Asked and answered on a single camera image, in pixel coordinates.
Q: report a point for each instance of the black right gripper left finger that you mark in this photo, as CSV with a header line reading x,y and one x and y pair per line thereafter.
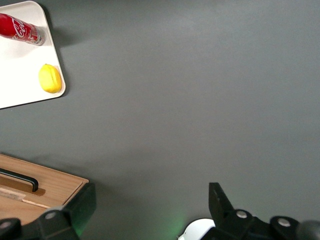
x,y
75,212

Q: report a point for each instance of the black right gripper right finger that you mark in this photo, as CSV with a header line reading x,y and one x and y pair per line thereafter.
x,y
222,215

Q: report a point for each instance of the wooden drawer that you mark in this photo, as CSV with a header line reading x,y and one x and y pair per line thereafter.
x,y
57,182

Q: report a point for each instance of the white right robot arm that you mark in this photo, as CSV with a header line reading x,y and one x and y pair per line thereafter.
x,y
197,230

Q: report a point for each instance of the wooden drawer cabinet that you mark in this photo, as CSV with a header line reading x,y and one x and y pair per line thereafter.
x,y
15,212

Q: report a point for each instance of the beige plastic tray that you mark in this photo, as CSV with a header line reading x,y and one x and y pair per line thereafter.
x,y
22,70

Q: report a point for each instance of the red cola bottle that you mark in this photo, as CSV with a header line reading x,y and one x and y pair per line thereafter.
x,y
15,28

